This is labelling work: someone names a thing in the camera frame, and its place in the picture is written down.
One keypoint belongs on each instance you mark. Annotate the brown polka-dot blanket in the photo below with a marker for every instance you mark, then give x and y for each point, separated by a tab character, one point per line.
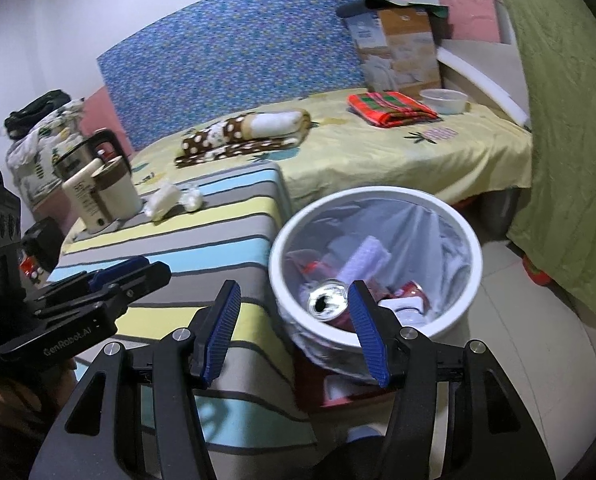
217	135

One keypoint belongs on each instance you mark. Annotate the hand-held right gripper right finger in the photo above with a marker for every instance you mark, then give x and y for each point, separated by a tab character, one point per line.
368	330

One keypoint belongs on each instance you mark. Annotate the grey bed leg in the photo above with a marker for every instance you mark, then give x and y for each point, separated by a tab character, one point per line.
500	215

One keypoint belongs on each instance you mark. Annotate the red plastic box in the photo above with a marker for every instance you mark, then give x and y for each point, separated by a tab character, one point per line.
310	375

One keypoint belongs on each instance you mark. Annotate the small red floor item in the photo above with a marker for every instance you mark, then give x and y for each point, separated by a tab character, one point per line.
535	270

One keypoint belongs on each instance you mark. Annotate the white foam fruit net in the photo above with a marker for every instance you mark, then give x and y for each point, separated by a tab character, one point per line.
363	260

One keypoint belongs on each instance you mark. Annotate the beige jug with brown lid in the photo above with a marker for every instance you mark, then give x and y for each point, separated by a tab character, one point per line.
122	195

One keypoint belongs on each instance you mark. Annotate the crumpled white tissue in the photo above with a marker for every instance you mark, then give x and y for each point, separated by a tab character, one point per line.
162	200

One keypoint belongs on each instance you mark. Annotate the pink headboard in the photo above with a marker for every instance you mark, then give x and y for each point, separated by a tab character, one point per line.
473	15

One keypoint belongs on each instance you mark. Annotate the red milk drink can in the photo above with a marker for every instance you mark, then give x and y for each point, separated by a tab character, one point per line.
408	291

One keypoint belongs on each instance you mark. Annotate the translucent plastic bin liner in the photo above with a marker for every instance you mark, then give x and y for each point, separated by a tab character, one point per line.
418	240

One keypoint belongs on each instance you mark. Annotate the printed cardboard box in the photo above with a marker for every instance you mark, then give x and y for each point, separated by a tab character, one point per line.
403	50

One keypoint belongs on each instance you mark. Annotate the yellow printed bed sheet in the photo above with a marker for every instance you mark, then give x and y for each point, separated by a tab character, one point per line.
378	160

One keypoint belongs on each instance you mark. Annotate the crumpled clear plastic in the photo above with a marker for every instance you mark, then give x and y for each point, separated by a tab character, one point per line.
191	200

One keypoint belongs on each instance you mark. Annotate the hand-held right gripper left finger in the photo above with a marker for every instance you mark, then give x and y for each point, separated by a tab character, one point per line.
222	330

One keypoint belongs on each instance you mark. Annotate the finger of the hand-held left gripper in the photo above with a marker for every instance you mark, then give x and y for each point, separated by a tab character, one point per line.
147	275
120	266

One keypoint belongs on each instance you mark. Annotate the striped tablecloth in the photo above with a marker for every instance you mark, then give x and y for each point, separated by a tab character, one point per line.
202	240

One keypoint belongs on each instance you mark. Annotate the red dotted packet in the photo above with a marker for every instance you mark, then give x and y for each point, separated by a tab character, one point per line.
33	272

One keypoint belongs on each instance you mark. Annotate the white foam tray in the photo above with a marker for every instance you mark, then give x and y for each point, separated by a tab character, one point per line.
403	305

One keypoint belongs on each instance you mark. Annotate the black bag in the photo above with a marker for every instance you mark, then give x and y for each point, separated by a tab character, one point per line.
37	110

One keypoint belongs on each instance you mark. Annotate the blue floral headboard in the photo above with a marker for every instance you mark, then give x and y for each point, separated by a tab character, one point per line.
227	50

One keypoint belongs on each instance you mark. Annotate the white round trash bin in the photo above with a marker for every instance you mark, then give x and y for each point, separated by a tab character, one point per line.
378	191

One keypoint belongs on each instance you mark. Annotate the white foam board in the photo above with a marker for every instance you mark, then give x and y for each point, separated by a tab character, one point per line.
483	75

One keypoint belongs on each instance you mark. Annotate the white plastic bottle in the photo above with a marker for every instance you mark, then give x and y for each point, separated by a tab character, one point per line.
85	200

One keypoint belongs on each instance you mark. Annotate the red plaid folded cloth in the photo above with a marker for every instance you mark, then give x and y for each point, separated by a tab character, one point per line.
388	107

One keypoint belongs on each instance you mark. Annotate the white bowl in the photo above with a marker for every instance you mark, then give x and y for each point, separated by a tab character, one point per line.
443	102

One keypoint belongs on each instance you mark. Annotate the green quilted cloth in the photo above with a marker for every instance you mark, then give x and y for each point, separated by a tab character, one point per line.
563	110

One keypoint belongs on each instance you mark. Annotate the clear plastic cup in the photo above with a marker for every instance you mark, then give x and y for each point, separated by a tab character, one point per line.
413	319

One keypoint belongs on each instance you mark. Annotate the printed bedding bundle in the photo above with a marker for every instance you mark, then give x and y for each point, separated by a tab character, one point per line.
37	155

